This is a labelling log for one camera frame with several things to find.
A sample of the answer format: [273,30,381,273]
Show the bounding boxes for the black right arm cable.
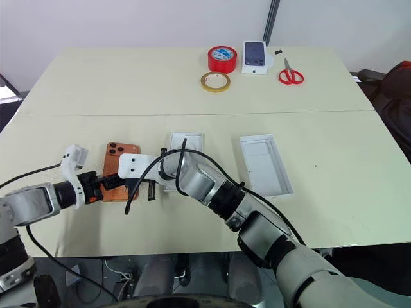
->
[124,137,306,248]

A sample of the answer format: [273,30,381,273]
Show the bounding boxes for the white phone box lid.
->
[238,133,295,199]

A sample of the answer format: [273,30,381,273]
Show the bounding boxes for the grey aluminium post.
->
[263,0,281,44]

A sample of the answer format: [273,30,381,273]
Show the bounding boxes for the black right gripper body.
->
[124,176,158,193]

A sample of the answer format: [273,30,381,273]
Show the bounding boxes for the small grey block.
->
[65,265,82,287]

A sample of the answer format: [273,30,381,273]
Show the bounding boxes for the white phone box base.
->
[162,132,206,194]

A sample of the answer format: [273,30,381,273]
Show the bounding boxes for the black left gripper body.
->
[78,171,105,206]

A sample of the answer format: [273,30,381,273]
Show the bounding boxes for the orange smartphone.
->
[101,141,142,203]

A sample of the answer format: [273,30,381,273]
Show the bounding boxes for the white floor cable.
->
[103,259,133,289]

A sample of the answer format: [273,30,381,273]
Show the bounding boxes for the red tape roll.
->
[207,45,238,75]

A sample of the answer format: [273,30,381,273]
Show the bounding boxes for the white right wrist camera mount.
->
[118,153,162,180]

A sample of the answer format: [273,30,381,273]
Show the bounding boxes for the red handled scissors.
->
[277,57,306,86]

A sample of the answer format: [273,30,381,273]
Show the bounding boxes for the yellow tape roll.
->
[200,71,232,95]

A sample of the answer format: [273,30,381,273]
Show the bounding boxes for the black rounded block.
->
[33,273,62,308]

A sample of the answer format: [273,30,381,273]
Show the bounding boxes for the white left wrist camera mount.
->
[59,144,91,210]

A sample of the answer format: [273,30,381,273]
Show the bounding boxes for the phone box with blue print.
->
[241,40,269,76]

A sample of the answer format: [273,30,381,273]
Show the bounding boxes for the dark stand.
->
[0,73,21,104]

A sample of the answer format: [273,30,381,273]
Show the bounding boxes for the grey rounded cylinder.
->
[227,252,258,305]
[132,255,177,300]

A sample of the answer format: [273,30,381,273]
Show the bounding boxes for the black office chair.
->
[357,60,411,155]

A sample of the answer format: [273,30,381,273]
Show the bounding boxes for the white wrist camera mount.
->
[118,153,162,180]
[59,144,91,210]

